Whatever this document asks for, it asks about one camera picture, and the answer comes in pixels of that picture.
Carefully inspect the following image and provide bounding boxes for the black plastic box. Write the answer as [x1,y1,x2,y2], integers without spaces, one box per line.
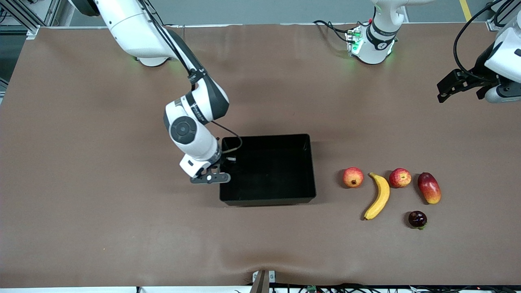
[219,133,317,207]

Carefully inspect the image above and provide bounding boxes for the red apple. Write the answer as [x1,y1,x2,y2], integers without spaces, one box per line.
[389,168,412,188]
[342,167,364,188]

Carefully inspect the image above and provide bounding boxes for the yellow banana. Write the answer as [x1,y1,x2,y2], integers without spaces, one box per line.
[363,173,391,221]

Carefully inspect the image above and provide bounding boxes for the red yellow mango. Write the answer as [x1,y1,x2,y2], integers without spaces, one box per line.
[417,172,442,205]

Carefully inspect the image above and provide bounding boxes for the brown table mat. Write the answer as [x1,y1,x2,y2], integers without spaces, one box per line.
[0,23,521,288]

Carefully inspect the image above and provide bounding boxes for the dark purple mangosteen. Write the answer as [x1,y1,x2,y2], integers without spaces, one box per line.
[408,210,428,230]

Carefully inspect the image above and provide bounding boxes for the aluminium frame profile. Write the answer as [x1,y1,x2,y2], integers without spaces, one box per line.
[486,0,521,31]

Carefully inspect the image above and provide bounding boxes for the table edge clamp bracket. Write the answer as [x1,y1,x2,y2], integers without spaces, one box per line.
[252,270,276,293]

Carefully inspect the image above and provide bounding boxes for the black base cables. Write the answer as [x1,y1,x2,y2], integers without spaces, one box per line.
[313,20,359,43]

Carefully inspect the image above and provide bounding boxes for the aluminium frame with diagonal struts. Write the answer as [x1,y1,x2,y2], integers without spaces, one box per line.
[0,0,61,39]

